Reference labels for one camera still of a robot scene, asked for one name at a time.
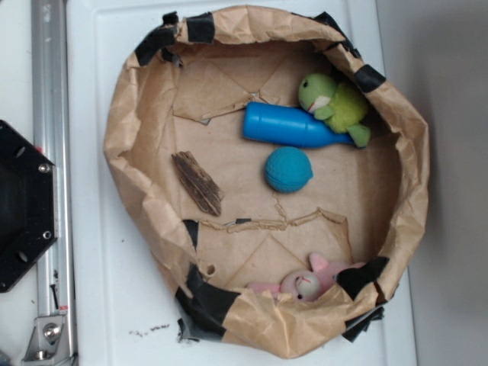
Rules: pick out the dark brown wood chip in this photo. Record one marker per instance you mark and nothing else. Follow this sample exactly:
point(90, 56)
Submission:
point(198, 183)

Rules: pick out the brown paper bag bin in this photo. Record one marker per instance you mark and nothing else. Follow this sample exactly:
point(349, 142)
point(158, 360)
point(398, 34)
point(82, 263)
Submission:
point(186, 88)

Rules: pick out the teal rubber ball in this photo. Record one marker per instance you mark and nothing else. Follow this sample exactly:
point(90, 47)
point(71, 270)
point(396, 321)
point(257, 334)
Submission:
point(288, 169)

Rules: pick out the blue plastic bowling pin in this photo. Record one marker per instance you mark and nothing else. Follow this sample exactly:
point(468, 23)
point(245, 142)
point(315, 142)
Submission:
point(288, 126)

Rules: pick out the pink plush toy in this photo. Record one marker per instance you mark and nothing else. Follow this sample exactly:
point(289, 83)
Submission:
point(305, 286)

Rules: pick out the green plush turtle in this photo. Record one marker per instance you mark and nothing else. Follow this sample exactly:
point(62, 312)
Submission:
point(339, 105)

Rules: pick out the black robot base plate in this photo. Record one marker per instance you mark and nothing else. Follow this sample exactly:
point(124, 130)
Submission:
point(27, 206)

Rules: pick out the aluminium extrusion rail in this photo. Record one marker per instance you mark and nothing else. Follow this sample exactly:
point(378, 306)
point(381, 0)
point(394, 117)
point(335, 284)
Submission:
point(55, 269)

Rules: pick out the metal corner bracket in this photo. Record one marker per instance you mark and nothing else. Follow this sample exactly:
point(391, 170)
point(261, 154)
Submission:
point(49, 342)

